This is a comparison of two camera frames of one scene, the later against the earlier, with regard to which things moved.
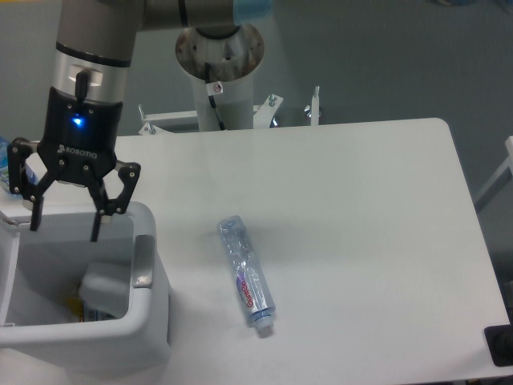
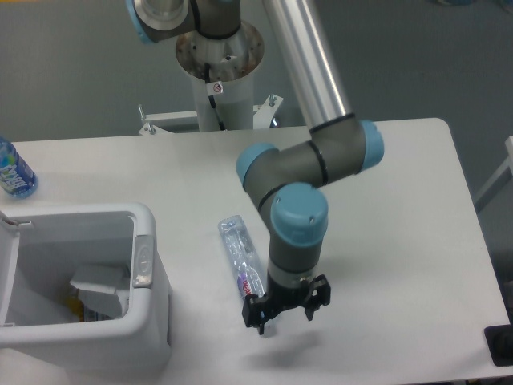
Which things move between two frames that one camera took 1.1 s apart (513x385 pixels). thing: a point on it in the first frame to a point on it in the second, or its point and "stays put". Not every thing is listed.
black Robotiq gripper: (80, 137) to (259, 310)
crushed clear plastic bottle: (252, 275) stays put
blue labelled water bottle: (28, 176) stays put
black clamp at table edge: (499, 342) stays put
